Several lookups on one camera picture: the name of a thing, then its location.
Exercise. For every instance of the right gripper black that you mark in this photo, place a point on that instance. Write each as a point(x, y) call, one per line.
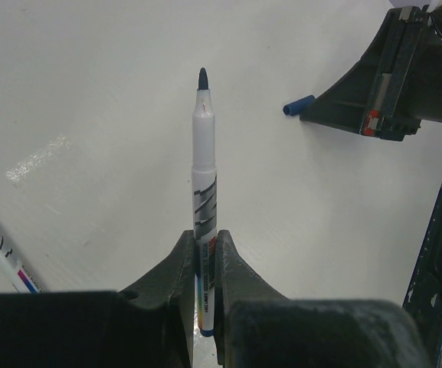
point(396, 84)

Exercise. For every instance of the purple pen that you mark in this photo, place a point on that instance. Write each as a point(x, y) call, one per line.
point(16, 269)

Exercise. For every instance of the blue pen cap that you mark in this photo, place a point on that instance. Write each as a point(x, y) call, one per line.
point(298, 106)

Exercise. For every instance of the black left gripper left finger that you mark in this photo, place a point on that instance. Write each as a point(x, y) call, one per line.
point(147, 324)

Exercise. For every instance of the blue pen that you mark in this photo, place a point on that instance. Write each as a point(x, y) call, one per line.
point(204, 202)

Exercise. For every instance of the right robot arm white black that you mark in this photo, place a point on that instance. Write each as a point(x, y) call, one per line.
point(423, 301)

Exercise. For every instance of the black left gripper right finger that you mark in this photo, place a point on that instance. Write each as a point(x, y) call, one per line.
point(256, 326)

